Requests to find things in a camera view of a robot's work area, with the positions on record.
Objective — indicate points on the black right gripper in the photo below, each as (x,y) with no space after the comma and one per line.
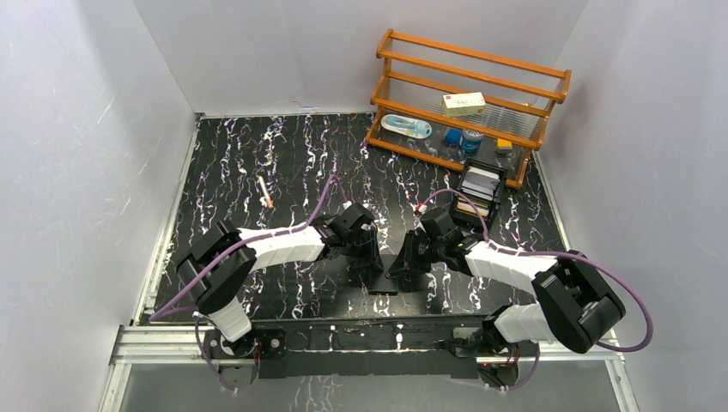
(407,261)

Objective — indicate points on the aluminium frame rail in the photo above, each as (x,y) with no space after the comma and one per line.
(180,343)

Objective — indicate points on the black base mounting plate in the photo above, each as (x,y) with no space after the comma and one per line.
(466,363)

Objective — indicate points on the small blue cube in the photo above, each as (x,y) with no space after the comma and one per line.
(452,137)

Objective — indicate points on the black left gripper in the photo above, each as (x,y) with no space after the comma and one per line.
(363,246)

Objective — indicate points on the orange wooden shelf rack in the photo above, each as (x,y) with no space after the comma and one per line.
(417,72)

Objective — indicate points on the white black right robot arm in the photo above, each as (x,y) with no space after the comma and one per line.
(574,305)

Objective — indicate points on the white blue packaged item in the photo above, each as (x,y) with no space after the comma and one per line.
(409,127)

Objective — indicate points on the blue round container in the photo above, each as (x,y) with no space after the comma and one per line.
(470,141)

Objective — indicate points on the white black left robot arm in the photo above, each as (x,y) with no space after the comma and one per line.
(216,267)

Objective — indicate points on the black leather card holder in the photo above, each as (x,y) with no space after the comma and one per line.
(379,283)

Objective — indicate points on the small pen on table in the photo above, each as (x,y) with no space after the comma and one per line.
(265,192)

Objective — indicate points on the white cardboard box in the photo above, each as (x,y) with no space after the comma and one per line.
(460,105)

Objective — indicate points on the black tray with cards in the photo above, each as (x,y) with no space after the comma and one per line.
(484,185)

